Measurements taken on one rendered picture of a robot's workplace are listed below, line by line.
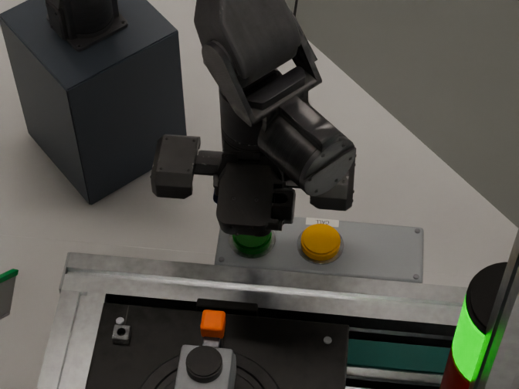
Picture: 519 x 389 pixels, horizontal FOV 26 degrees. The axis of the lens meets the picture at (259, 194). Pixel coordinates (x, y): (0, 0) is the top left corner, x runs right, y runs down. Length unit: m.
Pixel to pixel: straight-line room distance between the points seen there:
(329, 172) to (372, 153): 0.43
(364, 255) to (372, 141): 0.25
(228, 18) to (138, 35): 0.33
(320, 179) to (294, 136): 0.04
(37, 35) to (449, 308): 0.51
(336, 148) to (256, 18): 0.12
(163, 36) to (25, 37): 0.14
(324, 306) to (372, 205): 0.23
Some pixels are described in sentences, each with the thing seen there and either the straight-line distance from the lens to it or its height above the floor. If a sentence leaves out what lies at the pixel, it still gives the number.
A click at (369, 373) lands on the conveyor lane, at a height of 0.93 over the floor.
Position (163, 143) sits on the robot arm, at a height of 1.10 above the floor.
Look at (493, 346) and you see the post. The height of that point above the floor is 1.44.
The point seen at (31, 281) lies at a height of 0.86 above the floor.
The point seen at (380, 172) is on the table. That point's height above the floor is 0.86.
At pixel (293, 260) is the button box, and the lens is 1.14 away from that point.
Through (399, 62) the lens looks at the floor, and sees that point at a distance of 2.65.
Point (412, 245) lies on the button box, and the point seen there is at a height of 0.96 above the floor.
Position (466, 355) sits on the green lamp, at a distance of 0.61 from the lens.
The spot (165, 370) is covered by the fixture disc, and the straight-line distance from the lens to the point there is 1.04.
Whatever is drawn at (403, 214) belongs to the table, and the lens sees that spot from 1.30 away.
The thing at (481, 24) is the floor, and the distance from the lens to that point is 2.76.
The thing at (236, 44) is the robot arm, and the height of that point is 1.27.
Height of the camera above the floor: 1.91
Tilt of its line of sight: 53 degrees down
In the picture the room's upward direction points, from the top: straight up
